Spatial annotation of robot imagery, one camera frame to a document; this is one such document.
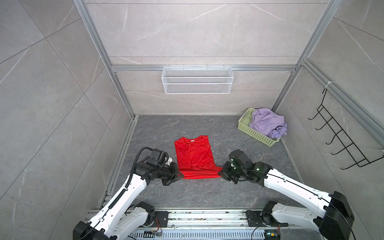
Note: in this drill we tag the black wire hook rack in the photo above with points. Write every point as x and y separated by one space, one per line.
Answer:
340 134

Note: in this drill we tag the white wire mesh basket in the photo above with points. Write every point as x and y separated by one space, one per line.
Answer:
197 80

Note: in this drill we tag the red t-shirt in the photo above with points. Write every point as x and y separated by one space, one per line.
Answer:
195 158

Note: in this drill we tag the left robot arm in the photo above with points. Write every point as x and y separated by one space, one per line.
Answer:
113 222

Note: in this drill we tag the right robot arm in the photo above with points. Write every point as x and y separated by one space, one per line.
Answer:
328 214

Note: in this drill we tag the purple t-shirt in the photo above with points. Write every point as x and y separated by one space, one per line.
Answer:
269 124

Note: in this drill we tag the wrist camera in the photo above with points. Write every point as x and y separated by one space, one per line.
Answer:
239 159
159 158

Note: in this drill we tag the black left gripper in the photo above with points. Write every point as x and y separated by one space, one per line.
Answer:
176 174

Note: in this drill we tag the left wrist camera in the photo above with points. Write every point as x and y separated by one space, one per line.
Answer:
159 158

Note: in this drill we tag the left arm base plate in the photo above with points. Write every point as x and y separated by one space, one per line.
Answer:
162 218

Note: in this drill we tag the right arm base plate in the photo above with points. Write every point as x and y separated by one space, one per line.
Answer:
255 218

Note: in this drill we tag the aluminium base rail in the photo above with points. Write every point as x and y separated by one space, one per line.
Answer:
230 224

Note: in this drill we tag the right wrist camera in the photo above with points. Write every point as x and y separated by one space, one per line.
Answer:
239 159

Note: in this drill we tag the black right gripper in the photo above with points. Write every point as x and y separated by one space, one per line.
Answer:
224 172

